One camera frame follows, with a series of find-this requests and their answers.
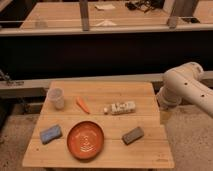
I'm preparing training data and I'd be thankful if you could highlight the white toy truck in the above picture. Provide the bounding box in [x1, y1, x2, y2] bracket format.
[103, 101, 136, 115]

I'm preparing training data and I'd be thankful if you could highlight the black cable bundle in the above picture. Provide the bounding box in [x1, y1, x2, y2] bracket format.
[124, 0, 165, 13]

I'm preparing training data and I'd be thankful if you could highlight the orange round plate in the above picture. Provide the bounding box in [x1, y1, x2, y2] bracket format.
[67, 121, 104, 160]

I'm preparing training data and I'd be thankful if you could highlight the white paper sheet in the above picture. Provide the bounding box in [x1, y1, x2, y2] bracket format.
[95, 4, 115, 10]

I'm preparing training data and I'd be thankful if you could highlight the blue sponge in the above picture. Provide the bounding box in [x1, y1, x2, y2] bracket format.
[40, 125, 62, 144]

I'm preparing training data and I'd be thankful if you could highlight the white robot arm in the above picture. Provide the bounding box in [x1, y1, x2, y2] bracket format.
[156, 62, 213, 118]

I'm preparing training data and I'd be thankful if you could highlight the grey metal post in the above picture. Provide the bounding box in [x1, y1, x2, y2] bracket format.
[167, 0, 187, 29]
[79, 0, 90, 31]

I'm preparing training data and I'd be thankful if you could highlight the grey metal post right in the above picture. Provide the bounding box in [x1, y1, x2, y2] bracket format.
[167, 0, 187, 29]

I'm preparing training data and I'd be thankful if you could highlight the white folded paper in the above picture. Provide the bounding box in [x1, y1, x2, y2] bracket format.
[95, 20, 117, 27]

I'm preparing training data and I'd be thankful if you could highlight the orange carrot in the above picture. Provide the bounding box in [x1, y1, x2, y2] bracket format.
[76, 97, 90, 114]

